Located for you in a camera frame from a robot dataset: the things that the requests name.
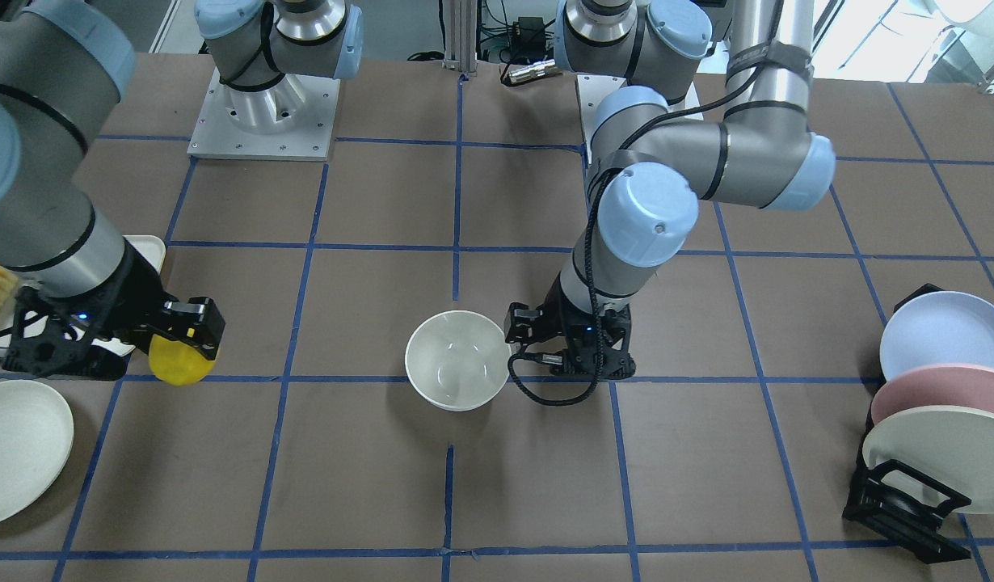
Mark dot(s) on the yellow lemon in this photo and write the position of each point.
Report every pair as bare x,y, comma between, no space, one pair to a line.
177,363

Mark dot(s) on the silver metal cylinder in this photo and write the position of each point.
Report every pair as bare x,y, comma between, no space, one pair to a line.
530,73

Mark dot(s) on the white ceramic bowl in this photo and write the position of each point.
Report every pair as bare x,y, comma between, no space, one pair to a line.
457,360

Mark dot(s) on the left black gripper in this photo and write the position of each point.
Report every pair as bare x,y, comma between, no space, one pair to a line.
555,314

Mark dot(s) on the cream plate in rack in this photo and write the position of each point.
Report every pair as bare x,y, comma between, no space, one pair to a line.
952,444

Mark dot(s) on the cream round plate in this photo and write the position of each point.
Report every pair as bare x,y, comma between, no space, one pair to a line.
36,438

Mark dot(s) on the aluminium frame post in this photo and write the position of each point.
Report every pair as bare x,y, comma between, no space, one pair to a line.
460,22

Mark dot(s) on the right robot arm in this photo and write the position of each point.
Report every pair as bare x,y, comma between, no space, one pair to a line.
64,66

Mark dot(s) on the cream rectangular tray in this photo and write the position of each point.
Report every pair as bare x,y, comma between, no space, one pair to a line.
151,248

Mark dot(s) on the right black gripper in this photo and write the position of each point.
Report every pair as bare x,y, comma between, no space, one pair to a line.
138,293

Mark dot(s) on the light blue plate in rack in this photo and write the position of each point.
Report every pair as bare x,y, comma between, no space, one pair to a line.
938,328

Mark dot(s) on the pink plate in rack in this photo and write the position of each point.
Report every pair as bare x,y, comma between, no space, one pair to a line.
959,385

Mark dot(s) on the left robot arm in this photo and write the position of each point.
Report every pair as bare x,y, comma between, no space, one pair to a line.
652,161

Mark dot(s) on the black dish rack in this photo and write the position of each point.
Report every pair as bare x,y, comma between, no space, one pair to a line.
903,505

